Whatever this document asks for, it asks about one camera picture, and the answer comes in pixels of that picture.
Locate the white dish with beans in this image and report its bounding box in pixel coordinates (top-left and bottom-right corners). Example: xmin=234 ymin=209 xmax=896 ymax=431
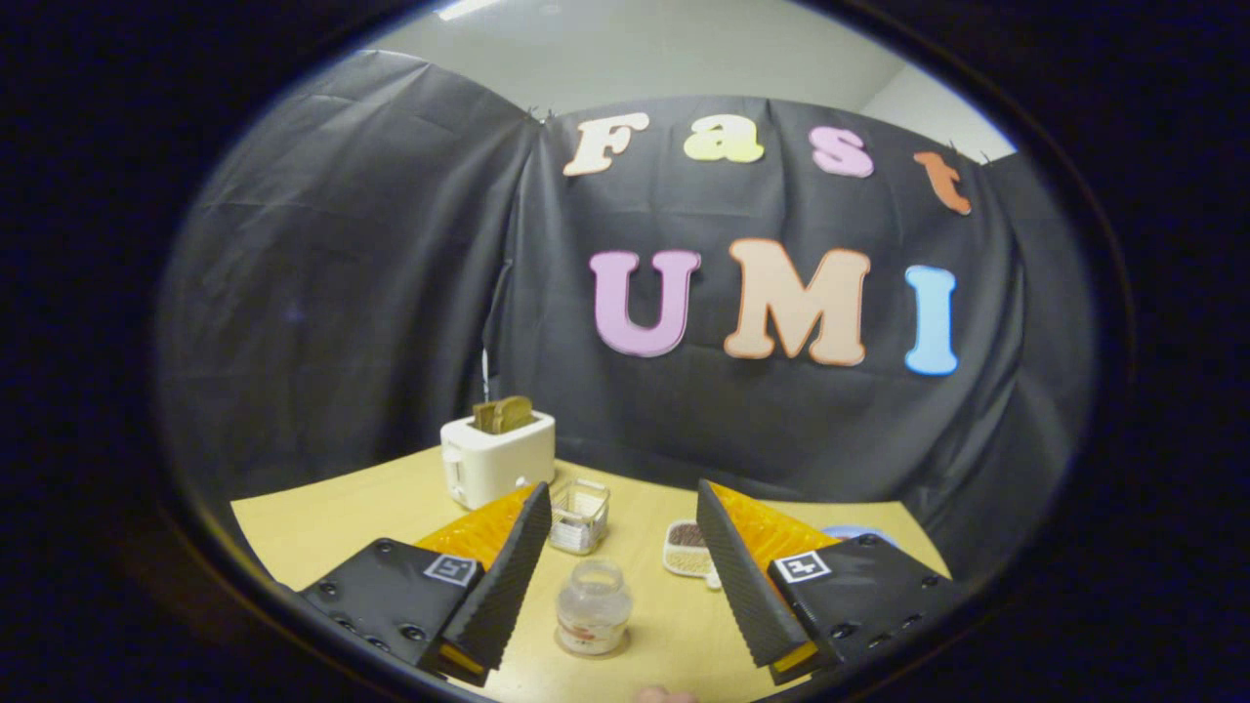
xmin=662 ymin=520 xmax=722 ymax=590

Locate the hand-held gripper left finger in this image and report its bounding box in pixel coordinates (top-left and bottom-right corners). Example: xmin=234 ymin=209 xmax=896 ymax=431
xmin=298 ymin=481 xmax=554 ymax=687

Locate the black backdrop cloth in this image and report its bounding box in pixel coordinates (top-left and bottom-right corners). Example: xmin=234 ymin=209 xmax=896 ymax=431
xmin=156 ymin=49 xmax=1100 ymax=587

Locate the clear square cup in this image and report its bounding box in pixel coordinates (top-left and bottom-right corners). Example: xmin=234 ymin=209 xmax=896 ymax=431
xmin=549 ymin=477 xmax=611 ymax=557

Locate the wooden table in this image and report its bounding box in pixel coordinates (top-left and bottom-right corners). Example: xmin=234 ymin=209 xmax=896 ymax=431
xmin=230 ymin=444 xmax=953 ymax=703

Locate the clear juice bottle white label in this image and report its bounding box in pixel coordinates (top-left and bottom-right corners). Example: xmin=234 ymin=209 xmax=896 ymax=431
xmin=555 ymin=558 xmax=634 ymax=657

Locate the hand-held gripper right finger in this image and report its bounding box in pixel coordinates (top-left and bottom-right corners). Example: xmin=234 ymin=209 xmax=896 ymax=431
xmin=695 ymin=478 xmax=970 ymax=686

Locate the white toaster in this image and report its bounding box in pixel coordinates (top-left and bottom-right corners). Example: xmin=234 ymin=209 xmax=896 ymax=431
xmin=439 ymin=410 xmax=558 ymax=511

